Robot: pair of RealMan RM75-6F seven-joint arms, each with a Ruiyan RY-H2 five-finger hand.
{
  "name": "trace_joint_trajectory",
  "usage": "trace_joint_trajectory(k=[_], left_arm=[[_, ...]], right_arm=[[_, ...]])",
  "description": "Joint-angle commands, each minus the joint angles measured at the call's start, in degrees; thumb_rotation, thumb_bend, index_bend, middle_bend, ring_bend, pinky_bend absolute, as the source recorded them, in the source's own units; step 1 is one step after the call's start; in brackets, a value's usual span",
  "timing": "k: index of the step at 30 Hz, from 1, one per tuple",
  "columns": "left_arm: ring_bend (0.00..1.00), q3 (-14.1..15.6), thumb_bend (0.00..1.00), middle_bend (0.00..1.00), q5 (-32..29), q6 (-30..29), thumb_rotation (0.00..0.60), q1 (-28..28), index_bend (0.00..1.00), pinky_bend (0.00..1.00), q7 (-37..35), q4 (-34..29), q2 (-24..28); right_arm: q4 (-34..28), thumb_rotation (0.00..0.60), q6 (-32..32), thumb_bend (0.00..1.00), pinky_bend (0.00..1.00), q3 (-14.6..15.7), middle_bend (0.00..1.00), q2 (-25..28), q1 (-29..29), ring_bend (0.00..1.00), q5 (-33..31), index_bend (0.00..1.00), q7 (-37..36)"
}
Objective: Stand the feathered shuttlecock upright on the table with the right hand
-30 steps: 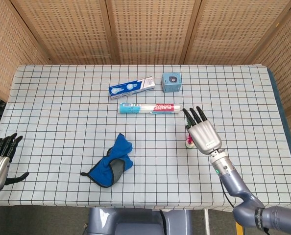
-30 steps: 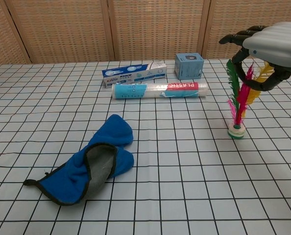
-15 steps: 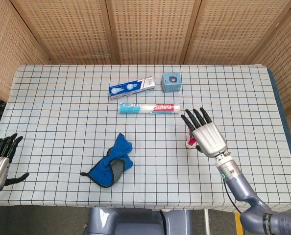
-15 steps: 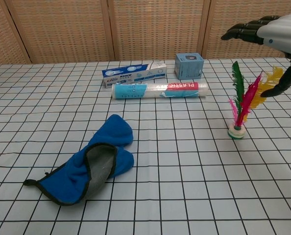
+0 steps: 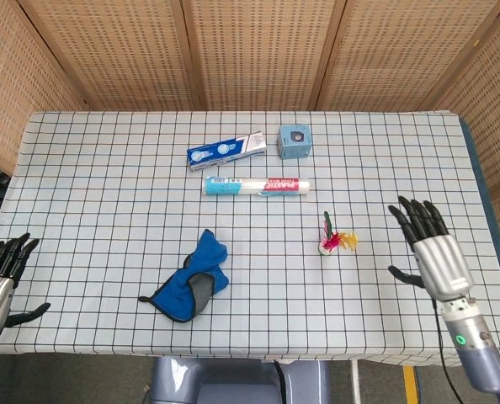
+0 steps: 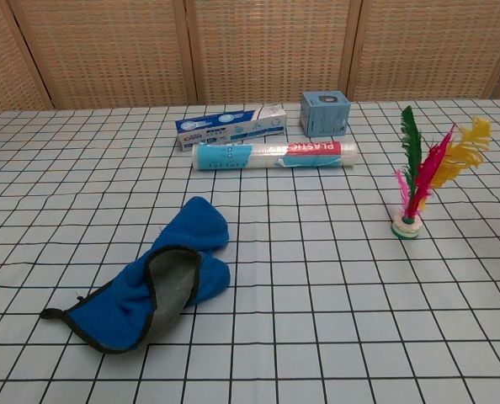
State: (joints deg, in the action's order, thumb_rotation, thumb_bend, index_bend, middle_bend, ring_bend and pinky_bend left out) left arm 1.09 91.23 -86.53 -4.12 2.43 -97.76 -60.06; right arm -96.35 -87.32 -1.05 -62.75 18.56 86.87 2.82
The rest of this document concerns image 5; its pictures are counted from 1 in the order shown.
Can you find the colourful feather shuttlecock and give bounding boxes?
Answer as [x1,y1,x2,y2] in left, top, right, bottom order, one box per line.
[317,210,359,257]

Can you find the checked grid tablecloth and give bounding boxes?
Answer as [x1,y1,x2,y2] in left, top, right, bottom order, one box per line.
[0,109,500,366]

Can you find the black cable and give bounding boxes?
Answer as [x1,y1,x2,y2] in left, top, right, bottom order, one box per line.
[430,299,468,404]

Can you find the blue and grey cloth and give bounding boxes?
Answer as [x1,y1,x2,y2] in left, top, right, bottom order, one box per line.
[138,228,231,324]

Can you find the grey robot torso base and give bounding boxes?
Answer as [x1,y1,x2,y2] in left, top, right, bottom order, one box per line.
[147,356,333,404]

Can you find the woven bamboo folding screen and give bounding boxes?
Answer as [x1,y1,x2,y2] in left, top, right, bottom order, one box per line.
[0,0,500,270]

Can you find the blue white toothpaste box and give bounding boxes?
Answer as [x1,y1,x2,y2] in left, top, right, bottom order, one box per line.
[186,130,269,173]

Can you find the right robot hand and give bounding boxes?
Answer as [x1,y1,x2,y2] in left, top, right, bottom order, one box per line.
[386,195,475,303]

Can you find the small blue cardboard box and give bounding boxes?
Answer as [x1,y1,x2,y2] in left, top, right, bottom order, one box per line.
[277,124,312,161]

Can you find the plastic wrap roll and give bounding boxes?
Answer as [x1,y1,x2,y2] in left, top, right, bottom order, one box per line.
[201,175,311,200]

